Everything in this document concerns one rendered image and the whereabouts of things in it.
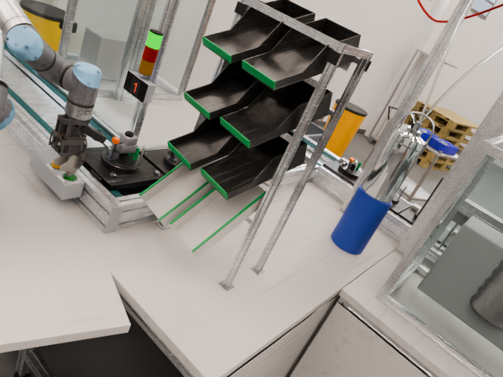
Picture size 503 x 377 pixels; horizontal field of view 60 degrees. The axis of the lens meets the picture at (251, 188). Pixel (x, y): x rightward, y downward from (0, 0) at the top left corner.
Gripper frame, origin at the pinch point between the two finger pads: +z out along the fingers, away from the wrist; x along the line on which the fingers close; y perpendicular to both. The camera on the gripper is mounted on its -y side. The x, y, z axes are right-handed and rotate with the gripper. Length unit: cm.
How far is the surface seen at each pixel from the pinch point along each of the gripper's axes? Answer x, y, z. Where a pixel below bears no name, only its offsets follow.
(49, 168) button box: -6.3, 3.5, 2.0
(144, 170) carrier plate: 3.0, -27.6, 0.8
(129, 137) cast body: -1.9, -20.9, -10.7
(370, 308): 89, -71, 12
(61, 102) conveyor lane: -59, -30, 5
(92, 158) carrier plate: -7.8, -12.7, 0.8
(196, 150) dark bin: 28.9, -18.9, -23.7
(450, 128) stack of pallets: -32, -686, 21
